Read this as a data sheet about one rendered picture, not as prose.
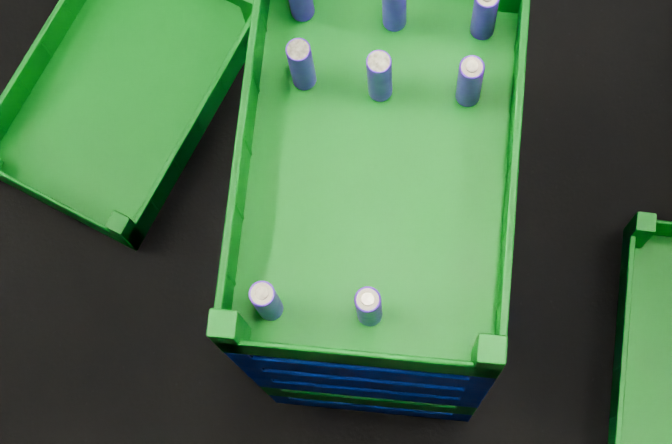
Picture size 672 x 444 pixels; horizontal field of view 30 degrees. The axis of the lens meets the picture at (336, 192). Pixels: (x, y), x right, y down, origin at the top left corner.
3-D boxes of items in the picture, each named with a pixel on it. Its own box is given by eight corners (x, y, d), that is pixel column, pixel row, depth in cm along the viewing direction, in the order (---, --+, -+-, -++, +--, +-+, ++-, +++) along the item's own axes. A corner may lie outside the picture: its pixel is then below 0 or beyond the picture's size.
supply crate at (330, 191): (267, -28, 99) (256, -74, 91) (525, -9, 97) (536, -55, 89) (220, 352, 91) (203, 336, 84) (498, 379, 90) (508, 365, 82)
